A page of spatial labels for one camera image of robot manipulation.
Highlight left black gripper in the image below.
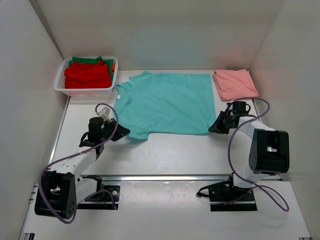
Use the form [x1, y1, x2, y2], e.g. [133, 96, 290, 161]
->
[101, 117, 131, 141]

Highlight teal t shirt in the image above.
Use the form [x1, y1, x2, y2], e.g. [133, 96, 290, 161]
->
[114, 71, 217, 141]

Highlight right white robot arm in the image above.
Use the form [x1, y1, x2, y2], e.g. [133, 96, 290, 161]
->
[208, 100, 290, 200]

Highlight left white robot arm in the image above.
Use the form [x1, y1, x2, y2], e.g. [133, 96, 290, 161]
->
[34, 117, 131, 224]

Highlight folded pink t shirt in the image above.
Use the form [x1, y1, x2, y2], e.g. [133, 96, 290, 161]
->
[212, 69, 259, 101]

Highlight red t shirt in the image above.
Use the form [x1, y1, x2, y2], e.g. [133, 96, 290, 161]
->
[64, 60, 112, 89]

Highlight orange t shirt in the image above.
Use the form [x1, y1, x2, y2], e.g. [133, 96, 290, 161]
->
[112, 62, 116, 73]

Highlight green t shirt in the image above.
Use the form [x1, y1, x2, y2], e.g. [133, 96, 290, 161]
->
[68, 56, 115, 78]

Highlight white plastic basket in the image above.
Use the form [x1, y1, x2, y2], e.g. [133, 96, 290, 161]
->
[54, 56, 119, 97]

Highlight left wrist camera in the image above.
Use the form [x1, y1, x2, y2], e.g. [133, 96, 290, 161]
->
[96, 106, 111, 122]

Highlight metal table rail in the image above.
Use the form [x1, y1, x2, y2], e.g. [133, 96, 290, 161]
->
[82, 174, 229, 182]

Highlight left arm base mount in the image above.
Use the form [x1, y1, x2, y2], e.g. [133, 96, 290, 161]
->
[75, 175, 121, 210]

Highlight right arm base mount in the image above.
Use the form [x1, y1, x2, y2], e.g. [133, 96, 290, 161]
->
[196, 174, 258, 212]

